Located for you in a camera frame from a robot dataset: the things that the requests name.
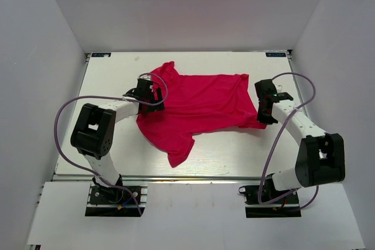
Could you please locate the red t shirt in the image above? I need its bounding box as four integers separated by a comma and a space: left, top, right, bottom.
137, 61, 266, 168

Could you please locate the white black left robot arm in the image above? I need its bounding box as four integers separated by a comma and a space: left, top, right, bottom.
70, 76, 165, 203

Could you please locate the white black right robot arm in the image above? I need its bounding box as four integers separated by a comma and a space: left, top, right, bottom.
255, 79, 346, 203

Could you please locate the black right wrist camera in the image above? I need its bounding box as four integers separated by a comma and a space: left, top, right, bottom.
274, 92, 294, 101

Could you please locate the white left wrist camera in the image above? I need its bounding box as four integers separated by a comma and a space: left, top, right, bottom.
139, 74, 152, 81

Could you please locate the aluminium table frame rail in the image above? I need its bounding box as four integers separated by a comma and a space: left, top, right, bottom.
286, 49, 333, 181

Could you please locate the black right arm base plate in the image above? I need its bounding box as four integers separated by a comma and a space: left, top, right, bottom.
238, 185, 301, 218

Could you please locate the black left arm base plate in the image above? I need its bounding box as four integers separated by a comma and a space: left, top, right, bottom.
85, 185, 147, 218

